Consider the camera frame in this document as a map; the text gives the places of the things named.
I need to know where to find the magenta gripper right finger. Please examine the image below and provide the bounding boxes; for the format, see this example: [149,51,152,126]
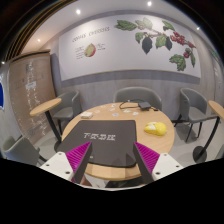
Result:
[133,142,160,184]

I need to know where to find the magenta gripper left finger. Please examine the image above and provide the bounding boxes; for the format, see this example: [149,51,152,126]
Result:
[66,142,92,184]

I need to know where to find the yellow computer mouse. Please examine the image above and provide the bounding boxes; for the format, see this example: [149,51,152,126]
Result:
[144,122,167,136]

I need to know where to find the black mouse pad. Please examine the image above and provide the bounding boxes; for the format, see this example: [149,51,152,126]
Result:
[58,120,137,168]

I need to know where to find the white card box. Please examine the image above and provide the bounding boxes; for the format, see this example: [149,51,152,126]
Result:
[80,112,93,119]

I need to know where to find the grey chair left back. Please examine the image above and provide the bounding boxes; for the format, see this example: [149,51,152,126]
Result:
[52,90,82,131]

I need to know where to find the black power adapter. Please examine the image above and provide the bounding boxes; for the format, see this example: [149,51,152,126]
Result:
[138,102,152,111]

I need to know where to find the small round table right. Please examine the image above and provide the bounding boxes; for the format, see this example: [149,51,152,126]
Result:
[192,99,224,164]

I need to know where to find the small round table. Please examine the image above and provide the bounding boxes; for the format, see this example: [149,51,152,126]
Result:
[30,98,62,150]
[192,99,224,164]

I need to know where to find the small round table left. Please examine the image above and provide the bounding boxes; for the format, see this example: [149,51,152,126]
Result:
[30,98,62,150]

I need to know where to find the grey chair front left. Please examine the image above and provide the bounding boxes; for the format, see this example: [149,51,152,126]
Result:
[2,137,46,166]

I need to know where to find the grey chair behind table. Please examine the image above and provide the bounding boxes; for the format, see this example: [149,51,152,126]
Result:
[113,87,162,110]

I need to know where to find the grey chair right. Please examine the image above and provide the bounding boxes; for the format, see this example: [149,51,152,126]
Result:
[175,88,215,141]

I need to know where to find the black cable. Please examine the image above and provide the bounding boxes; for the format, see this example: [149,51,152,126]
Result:
[118,100,159,112]

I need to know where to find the wooden slatted wall panel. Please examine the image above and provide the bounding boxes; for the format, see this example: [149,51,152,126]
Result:
[8,50,55,143]

